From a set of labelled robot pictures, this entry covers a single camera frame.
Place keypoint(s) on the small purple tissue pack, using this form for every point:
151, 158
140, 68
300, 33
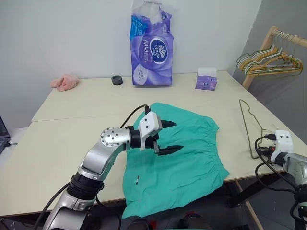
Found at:
206, 80

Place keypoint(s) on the wooden clothes rack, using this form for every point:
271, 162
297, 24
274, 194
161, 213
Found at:
260, 50

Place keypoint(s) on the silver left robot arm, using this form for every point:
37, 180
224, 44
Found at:
109, 146

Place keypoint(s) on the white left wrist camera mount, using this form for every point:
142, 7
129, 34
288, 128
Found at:
149, 124

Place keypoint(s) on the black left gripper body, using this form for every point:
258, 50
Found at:
150, 141

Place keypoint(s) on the green shorts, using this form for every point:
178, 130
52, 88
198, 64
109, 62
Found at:
172, 158

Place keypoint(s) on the pink plush cloth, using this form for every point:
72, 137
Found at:
64, 82

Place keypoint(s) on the large purple tissue pack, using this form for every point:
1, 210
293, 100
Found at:
151, 50

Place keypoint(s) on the wooden table brace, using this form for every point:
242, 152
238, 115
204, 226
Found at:
249, 208

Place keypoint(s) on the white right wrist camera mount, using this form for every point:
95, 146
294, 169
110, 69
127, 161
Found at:
283, 141

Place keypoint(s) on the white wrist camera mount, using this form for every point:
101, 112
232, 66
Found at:
149, 124
283, 141

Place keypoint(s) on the black table leg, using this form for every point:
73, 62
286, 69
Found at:
254, 191

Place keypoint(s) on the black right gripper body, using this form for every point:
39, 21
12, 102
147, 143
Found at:
265, 151

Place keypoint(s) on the dark laptop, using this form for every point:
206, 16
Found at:
3, 136

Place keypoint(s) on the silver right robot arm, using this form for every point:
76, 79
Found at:
295, 167

